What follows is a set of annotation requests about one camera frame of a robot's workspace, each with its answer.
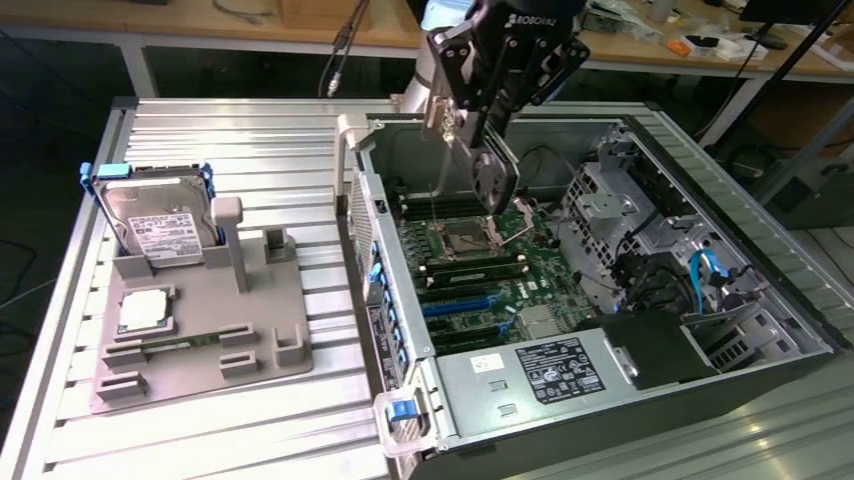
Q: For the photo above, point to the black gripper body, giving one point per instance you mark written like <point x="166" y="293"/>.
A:
<point x="528" y="20"/>

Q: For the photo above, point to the black graphics card metal bracket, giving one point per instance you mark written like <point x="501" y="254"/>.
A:
<point x="497" y="175"/>

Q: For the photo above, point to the orange white small box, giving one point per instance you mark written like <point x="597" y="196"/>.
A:
<point x="688" y="46"/>

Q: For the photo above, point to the black RAM slot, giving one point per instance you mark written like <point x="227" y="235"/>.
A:
<point x="444" y="205"/>

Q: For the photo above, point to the thin locking lever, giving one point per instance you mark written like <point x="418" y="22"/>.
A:
<point x="437" y="210"/>

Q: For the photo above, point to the metal socket cover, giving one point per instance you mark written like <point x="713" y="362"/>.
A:
<point x="524" y="215"/>

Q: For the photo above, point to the metal disk bay cage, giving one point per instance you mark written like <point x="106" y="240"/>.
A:
<point x="604" y="210"/>

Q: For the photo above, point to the CPU socket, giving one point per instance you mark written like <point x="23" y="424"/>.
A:
<point x="469" y="240"/>

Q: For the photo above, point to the black slanted pole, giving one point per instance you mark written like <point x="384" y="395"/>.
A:
<point x="781" y="65"/>

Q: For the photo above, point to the black monitor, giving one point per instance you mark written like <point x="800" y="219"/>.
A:
<point x="795" y="10"/>

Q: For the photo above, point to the black installed RAM stick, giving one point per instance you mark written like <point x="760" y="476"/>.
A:
<point x="477" y="277"/>

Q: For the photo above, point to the wooden desk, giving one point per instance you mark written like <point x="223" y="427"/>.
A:
<point x="201" y="22"/>

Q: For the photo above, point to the blue expansion slot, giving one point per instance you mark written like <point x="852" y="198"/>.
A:
<point x="461" y="305"/>

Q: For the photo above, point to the silver chipset heatsink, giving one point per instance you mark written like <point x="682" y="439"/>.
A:
<point x="542" y="321"/>

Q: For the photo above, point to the hard disk blue carrier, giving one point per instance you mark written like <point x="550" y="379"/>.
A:
<point x="161" y="225"/>

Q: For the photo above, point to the black plastic shroud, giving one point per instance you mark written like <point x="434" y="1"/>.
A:
<point x="657" y="350"/>

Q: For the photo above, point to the grey parts rack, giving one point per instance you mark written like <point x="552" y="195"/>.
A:
<point x="194" y="300"/>

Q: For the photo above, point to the grey power supply unit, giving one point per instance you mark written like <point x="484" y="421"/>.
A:
<point x="521" y="380"/>

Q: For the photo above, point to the silver CPU chip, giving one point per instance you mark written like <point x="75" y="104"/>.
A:
<point x="143" y="310"/>

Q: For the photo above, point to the blue case latch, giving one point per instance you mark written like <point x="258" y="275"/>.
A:
<point x="402" y="412"/>

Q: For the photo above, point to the green RAM stick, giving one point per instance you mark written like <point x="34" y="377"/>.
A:
<point x="183" y="343"/>

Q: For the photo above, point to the black open PC case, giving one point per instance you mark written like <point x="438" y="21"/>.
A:
<point x="735" y="390"/>

